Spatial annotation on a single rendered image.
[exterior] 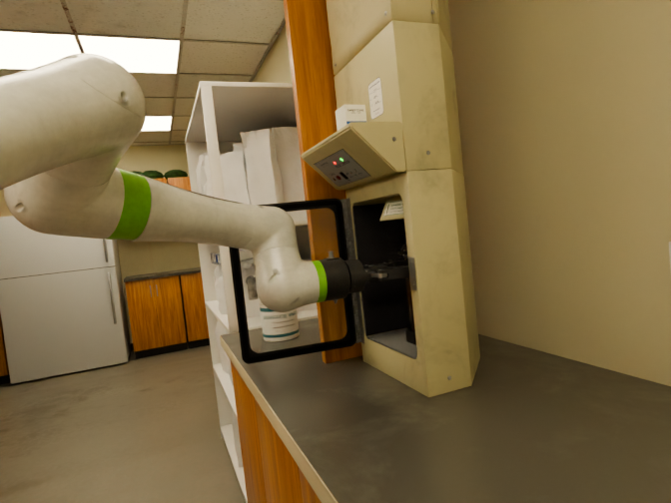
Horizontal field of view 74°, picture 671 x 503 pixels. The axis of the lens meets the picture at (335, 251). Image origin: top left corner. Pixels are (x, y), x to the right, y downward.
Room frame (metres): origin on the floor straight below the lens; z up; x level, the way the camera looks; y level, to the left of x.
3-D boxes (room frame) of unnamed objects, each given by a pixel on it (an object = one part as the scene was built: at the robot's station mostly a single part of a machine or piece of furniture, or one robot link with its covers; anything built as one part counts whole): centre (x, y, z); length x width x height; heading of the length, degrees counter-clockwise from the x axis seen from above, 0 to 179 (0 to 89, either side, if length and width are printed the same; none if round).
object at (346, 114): (0.99, -0.06, 1.54); 0.05 x 0.05 x 0.06; 23
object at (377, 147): (1.04, -0.05, 1.46); 0.32 x 0.11 x 0.10; 22
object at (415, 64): (1.10, -0.22, 1.33); 0.32 x 0.25 x 0.77; 22
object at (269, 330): (1.16, 0.12, 1.19); 0.30 x 0.01 x 0.40; 104
